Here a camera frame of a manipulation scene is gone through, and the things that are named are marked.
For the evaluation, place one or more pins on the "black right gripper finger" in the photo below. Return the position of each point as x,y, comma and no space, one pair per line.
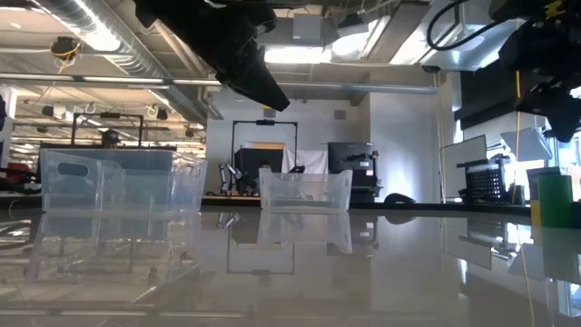
563,118

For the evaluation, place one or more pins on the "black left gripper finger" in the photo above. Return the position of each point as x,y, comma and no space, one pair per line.
258,86

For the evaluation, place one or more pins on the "tall green cylinder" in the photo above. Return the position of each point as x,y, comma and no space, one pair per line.
556,200

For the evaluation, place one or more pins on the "yellow wooden cube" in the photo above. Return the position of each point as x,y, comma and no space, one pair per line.
534,213

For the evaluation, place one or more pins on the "yellow tape tag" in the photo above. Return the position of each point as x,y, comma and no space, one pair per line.
554,9

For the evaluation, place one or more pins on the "grey lamp shade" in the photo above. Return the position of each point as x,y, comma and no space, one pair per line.
528,145

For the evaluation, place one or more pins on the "ceiling light panel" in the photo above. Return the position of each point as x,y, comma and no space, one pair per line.
295,54

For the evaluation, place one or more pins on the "grey ceiling box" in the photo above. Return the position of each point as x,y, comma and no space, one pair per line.
308,28

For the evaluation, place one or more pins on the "person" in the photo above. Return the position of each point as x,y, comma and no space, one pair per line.
110,138
265,165

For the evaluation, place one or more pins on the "grey ceiling pipe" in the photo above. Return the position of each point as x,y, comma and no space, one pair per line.
340,86

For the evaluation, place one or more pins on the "white cloth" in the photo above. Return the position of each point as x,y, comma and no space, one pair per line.
313,160

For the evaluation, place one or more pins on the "black spot lamp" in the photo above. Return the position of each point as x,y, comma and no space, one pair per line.
162,113

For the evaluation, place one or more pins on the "black perforated crate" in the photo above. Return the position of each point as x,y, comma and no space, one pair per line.
485,184

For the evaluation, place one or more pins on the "white panel board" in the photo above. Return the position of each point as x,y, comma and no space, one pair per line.
465,152

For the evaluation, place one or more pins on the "black cabinet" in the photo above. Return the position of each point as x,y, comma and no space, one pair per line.
345,152

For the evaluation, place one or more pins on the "clear plastic bin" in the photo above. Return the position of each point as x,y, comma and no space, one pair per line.
190,181
304,191
68,191

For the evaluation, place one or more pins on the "white spot lamp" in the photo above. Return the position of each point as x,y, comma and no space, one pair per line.
59,109

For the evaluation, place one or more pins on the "red object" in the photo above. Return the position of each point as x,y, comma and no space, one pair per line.
20,172

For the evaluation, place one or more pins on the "grey wall box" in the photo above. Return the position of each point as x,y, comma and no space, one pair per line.
269,112
339,114

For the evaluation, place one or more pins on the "black frame rig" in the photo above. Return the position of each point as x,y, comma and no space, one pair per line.
109,115
265,122

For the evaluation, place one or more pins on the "black enclosure box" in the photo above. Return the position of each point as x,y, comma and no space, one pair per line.
254,159

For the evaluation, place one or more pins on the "white rectangular air duct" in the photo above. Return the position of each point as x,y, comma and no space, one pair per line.
454,54

